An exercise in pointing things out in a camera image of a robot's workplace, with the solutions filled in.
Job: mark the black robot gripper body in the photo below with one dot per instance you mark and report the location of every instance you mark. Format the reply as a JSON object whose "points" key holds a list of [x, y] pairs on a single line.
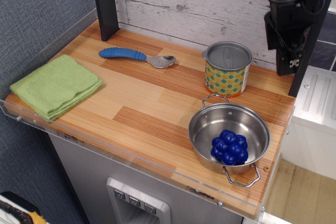
{"points": [[291, 19]]}

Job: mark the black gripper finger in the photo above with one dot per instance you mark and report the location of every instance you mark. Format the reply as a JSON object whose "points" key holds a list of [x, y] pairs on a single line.
{"points": [[273, 41], [288, 60]]}

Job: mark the patterned can with grey lid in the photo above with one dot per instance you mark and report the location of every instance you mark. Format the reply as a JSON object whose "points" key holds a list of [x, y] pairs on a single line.
{"points": [[227, 67]]}

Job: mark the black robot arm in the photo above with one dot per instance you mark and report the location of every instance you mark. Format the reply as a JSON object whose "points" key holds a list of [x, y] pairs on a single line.
{"points": [[286, 25]]}

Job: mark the green folded rag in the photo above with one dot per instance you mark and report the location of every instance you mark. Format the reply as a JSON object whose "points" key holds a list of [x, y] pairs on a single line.
{"points": [[56, 87]]}

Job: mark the white toy sink unit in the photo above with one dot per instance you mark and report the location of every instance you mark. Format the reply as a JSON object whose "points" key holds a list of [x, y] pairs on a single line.
{"points": [[310, 138]]}

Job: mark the blue toy grape cluster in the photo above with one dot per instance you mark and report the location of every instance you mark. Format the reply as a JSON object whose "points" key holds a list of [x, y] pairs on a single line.
{"points": [[230, 148]]}

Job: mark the grey toy fridge cabinet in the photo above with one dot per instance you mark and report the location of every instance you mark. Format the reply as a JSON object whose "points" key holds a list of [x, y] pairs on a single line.
{"points": [[89, 171]]}

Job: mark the black and yellow object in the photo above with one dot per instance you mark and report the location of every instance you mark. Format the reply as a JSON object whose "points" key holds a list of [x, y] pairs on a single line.
{"points": [[15, 209]]}

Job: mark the silver pan with handles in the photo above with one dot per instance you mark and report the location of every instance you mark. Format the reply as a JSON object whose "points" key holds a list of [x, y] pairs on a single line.
{"points": [[211, 120]]}

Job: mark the blue handled metal spoon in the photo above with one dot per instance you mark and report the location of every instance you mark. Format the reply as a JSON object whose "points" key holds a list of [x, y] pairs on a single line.
{"points": [[159, 62]]}

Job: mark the black left frame post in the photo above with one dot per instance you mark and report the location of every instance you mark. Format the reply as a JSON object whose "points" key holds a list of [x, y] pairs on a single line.
{"points": [[107, 17]]}

